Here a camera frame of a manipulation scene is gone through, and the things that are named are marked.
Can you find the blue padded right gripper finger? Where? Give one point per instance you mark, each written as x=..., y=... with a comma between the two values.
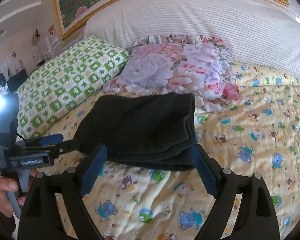
x=44, y=141

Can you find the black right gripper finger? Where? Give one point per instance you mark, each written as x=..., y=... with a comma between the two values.
x=64, y=147
x=208, y=170
x=93, y=168

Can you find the black pants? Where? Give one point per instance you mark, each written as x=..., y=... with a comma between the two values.
x=154, y=131

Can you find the black sleeved left forearm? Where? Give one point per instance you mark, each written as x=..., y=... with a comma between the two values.
x=7, y=227

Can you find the person's left hand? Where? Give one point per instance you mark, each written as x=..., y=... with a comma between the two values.
x=7, y=185

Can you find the green white checkered pillow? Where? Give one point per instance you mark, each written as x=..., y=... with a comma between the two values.
x=64, y=82

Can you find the yellow cartoon bear bedsheet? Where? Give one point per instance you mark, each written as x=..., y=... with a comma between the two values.
x=260, y=133

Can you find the floral pink purple pillow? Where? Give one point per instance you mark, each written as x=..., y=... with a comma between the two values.
x=197, y=64

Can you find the white striped headboard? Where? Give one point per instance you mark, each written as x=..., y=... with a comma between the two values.
x=255, y=32

